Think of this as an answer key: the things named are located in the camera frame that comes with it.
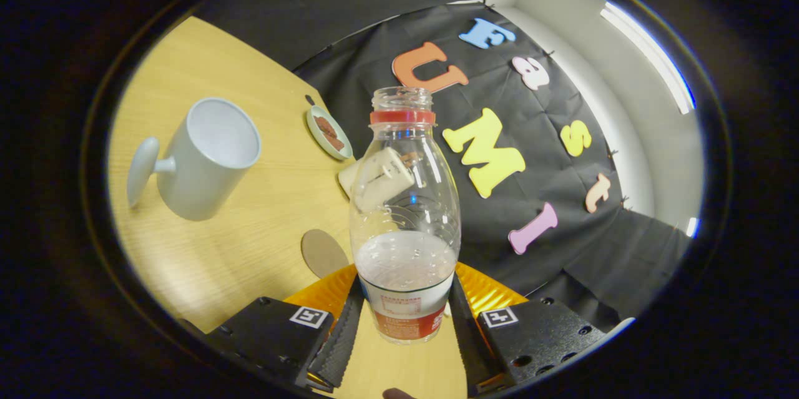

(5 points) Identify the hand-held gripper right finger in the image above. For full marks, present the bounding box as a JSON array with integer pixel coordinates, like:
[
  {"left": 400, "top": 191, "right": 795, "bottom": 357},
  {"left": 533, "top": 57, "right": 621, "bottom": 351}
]
[{"left": 446, "top": 262, "right": 634, "bottom": 395}]

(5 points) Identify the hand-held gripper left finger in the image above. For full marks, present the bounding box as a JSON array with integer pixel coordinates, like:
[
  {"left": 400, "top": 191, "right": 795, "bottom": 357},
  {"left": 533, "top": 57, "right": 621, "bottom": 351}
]
[{"left": 206, "top": 264, "right": 366, "bottom": 393}]

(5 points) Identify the clear juice bottle red label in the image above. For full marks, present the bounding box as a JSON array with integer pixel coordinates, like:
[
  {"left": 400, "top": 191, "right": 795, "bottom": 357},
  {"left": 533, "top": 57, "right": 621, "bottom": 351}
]
[{"left": 348, "top": 87, "right": 463, "bottom": 345}]

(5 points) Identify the round brown coaster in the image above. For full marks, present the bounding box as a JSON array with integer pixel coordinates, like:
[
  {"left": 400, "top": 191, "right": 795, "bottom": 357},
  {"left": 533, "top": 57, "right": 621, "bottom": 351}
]
[{"left": 301, "top": 229, "right": 350, "bottom": 279}]

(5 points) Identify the white cup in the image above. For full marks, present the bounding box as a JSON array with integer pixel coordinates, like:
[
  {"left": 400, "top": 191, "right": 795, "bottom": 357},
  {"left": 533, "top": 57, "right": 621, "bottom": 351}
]
[{"left": 127, "top": 97, "right": 262, "bottom": 222}]

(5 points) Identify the wooden table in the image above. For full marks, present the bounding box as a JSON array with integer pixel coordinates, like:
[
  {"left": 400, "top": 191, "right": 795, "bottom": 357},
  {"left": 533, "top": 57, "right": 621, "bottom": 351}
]
[{"left": 107, "top": 16, "right": 469, "bottom": 399}]

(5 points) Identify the white toaster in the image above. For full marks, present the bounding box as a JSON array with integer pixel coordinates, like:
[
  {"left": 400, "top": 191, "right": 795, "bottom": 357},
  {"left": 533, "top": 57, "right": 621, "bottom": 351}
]
[{"left": 338, "top": 147, "right": 418, "bottom": 212}]

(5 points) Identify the small pale green plate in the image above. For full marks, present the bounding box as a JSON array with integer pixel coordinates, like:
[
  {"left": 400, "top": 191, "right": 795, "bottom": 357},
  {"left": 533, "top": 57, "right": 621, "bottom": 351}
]
[{"left": 306, "top": 105, "right": 354, "bottom": 161}]

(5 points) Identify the large ceiling light panel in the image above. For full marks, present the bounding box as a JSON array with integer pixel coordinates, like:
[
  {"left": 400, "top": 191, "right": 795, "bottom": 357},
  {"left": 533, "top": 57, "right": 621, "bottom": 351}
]
[{"left": 599, "top": 2, "right": 697, "bottom": 116}]

